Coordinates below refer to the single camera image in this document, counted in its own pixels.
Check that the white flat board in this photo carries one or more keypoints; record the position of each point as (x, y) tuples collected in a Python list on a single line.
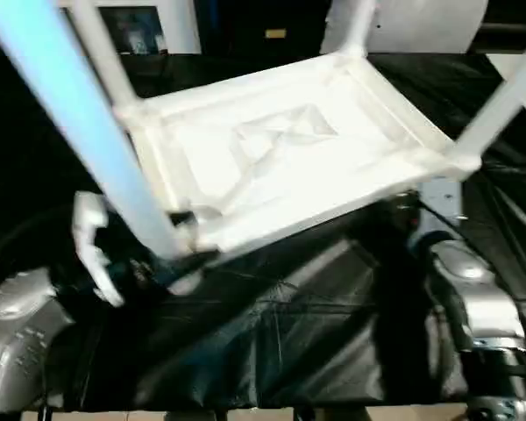
[(517, 63)]

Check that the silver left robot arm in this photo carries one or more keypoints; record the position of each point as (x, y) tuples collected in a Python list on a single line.
[(17, 333)]

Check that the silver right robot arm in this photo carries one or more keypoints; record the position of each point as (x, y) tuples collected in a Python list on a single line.
[(478, 298)]

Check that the white plastic table top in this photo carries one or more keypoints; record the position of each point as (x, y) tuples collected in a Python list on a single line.
[(280, 149)]

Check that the white cabinet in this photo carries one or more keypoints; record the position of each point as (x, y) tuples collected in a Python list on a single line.
[(140, 26)]

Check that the black box with yellow label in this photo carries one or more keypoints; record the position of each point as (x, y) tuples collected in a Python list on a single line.
[(263, 26)]

